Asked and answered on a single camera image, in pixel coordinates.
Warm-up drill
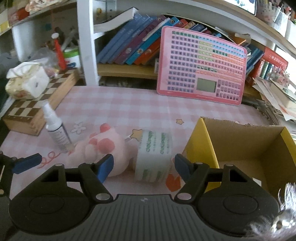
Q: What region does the pink plush toy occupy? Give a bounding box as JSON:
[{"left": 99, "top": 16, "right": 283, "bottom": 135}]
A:
[{"left": 65, "top": 123, "right": 130, "bottom": 177}]

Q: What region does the white green tissue pack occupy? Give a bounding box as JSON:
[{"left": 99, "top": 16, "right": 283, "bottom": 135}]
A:
[{"left": 135, "top": 130, "right": 173, "bottom": 183}]

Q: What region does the white spray bottle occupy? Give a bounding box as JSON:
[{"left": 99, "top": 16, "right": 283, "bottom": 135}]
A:
[{"left": 42, "top": 100, "right": 73, "bottom": 153}]

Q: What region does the small white box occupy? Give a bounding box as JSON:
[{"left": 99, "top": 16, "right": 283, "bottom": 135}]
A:
[{"left": 252, "top": 178, "right": 262, "bottom": 187}]

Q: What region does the wooden chess box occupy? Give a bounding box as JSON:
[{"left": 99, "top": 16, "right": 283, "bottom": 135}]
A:
[{"left": 3, "top": 69, "right": 79, "bottom": 136}]

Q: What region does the yellow cardboard box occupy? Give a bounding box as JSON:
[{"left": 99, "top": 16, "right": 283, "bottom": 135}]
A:
[{"left": 183, "top": 118, "right": 295, "bottom": 197}]

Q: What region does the pink checked tablecloth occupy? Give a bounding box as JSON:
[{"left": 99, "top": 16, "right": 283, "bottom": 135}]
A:
[{"left": 0, "top": 85, "right": 273, "bottom": 200}]

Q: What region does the floral tissue pack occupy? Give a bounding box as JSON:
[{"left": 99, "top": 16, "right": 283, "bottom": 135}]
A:
[{"left": 5, "top": 62, "right": 50, "bottom": 100}]

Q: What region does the red pen toy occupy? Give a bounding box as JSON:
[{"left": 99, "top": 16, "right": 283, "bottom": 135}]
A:
[{"left": 51, "top": 32, "right": 67, "bottom": 70}]

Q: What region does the pink learning tablet board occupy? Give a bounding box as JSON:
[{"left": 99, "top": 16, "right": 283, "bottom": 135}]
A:
[{"left": 157, "top": 26, "right": 247, "bottom": 105}]

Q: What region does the stack of papers and books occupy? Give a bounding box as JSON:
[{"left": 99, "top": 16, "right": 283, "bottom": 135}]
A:
[{"left": 252, "top": 77, "right": 295, "bottom": 122}]

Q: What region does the white green jar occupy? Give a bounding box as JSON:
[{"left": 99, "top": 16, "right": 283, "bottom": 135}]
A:
[{"left": 63, "top": 47, "right": 81, "bottom": 69}]

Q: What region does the row of colourful books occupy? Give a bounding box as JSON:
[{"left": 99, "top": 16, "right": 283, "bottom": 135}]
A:
[{"left": 96, "top": 12, "right": 290, "bottom": 79}]

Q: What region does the white bookshelf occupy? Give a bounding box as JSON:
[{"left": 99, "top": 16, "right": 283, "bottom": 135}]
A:
[{"left": 0, "top": 0, "right": 296, "bottom": 86}]

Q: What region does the furry grey keychain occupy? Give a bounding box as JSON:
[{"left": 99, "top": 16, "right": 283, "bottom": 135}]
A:
[{"left": 246, "top": 183, "right": 295, "bottom": 240}]

